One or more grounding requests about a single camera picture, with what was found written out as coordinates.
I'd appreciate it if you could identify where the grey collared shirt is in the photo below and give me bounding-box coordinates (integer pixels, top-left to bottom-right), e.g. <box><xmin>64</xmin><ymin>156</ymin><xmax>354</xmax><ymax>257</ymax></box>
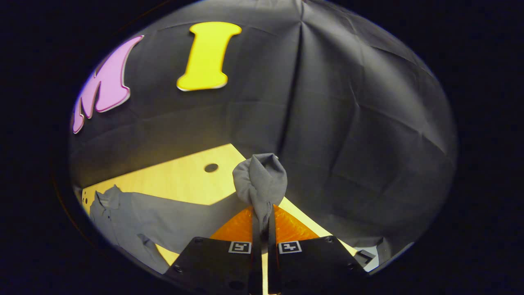
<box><xmin>89</xmin><ymin>153</ymin><xmax>288</xmax><ymax>274</ymax></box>

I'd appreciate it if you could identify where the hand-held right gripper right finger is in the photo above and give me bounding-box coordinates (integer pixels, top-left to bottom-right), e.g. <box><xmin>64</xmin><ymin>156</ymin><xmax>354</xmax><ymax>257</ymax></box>
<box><xmin>268</xmin><ymin>204</ymin><xmax>367</xmax><ymax>295</ymax></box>

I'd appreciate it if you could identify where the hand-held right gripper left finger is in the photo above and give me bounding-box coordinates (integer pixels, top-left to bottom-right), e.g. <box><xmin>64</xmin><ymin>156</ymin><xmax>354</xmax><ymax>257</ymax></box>
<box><xmin>164</xmin><ymin>206</ymin><xmax>262</xmax><ymax>294</ymax></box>

